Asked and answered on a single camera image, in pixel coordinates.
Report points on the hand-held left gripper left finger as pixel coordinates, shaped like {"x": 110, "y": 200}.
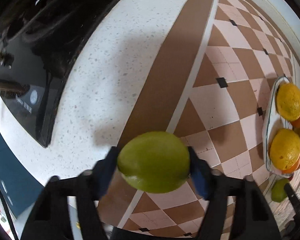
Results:
{"x": 106, "y": 172}

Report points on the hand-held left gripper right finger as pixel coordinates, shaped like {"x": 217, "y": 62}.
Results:
{"x": 200, "y": 177}

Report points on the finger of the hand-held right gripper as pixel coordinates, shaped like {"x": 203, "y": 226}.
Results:
{"x": 293, "y": 200}

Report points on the checkered table mat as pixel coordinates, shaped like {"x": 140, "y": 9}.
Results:
{"x": 165, "y": 67}

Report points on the floral oval plate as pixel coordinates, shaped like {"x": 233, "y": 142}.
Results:
{"x": 268, "y": 140}

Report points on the yellow lemon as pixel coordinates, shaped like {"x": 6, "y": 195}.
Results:
{"x": 285, "y": 148}
{"x": 288, "y": 101}

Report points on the green apple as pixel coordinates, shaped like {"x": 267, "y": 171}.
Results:
{"x": 153, "y": 162}
{"x": 277, "y": 191}

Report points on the black gas stove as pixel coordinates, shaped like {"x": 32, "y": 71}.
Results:
{"x": 27, "y": 80}

